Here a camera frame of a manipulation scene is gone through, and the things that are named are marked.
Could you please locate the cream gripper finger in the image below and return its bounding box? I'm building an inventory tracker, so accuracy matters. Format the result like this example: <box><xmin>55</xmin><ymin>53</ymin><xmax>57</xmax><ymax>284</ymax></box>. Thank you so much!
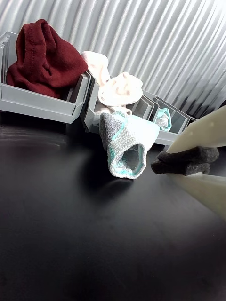
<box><xmin>150</xmin><ymin>159</ymin><xmax>226</xmax><ymax>222</ymax></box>
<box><xmin>157</xmin><ymin>104</ymin><xmax>226</xmax><ymax>165</ymax></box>

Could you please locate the teal and grey sock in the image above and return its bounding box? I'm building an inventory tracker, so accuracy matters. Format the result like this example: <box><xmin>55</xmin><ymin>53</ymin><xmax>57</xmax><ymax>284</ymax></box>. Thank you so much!
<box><xmin>98</xmin><ymin>111</ymin><xmax>161</xmax><ymax>180</ymax></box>
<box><xmin>155</xmin><ymin>108</ymin><xmax>172</xmax><ymax>132</ymax></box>

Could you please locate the pale pink sock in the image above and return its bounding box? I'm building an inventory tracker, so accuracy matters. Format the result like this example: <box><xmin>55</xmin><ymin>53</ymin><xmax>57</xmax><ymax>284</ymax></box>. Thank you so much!
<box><xmin>81</xmin><ymin>50</ymin><xmax>144</xmax><ymax>116</ymax></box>

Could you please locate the dark red sock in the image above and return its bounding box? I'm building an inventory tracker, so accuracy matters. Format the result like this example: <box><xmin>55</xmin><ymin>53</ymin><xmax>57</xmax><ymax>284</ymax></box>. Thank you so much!
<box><xmin>6</xmin><ymin>18</ymin><xmax>89</xmax><ymax>99</ymax></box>

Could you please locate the grey plastic bin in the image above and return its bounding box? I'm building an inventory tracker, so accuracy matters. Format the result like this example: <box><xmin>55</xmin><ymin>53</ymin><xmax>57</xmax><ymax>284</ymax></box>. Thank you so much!
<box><xmin>83</xmin><ymin>72</ymin><xmax>158</xmax><ymax>135</ymax></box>
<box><xmin>141</xmin><ymin>90</ymin><xmax>197</xmax><ymax>146</ymax></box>
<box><xmin>0</xmin><ymin>31</ymin><xmax>92</xmax><ymax>125</ymax></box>

